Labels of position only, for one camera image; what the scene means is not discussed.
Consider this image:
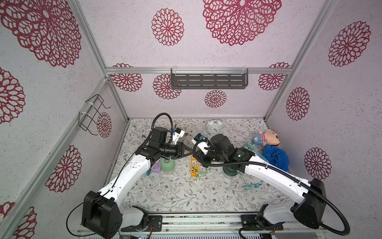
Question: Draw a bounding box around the grey wall shelf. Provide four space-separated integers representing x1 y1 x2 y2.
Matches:
170 69 248 90

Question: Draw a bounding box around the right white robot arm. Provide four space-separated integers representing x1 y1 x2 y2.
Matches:
192 134 351 238

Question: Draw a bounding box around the black wire rack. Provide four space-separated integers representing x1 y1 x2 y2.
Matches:
78 94 112 138

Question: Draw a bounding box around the pig plush toy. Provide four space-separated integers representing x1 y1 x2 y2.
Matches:
252 129 281 146

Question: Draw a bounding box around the teal power strip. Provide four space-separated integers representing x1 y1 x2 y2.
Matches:
244 144 268 162

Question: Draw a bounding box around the orange power strip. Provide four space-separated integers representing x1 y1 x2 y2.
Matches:
191 156 199 177

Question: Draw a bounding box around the light green meat grinder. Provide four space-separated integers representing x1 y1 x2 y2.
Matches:
160 158 176 173

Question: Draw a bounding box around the teal USB cable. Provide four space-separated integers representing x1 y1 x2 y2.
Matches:
241 174 263 190

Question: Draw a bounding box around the white twin-bell alarm clock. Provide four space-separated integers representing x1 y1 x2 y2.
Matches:
207 119 223 134

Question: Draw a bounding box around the light green USB cable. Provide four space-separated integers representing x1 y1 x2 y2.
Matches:
192 165 212 178

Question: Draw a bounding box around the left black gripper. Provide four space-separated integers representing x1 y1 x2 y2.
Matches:
160 141 194 160

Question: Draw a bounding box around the blue cloth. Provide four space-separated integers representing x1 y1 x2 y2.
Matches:
263 145 289 172

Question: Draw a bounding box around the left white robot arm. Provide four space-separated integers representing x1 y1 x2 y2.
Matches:
81 126 187 239

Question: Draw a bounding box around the white coiled cord bundle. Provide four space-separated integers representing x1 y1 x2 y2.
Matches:
131 120 207 144

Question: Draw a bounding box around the dark green meat grinder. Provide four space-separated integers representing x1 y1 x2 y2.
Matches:
223 166 238 177

